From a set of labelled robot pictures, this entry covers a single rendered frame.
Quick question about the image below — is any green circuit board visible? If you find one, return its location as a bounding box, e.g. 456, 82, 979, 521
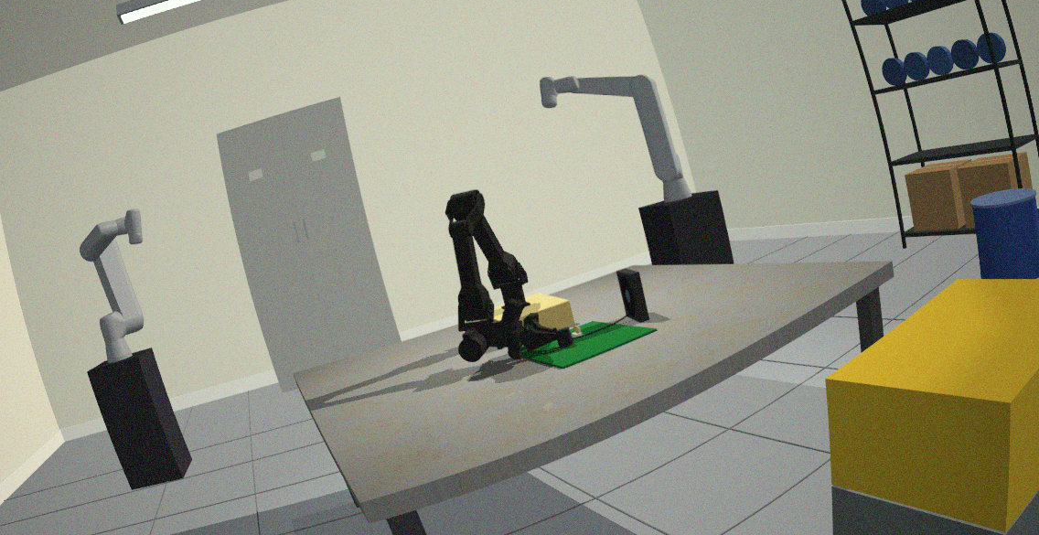
520, 321, 657, 369

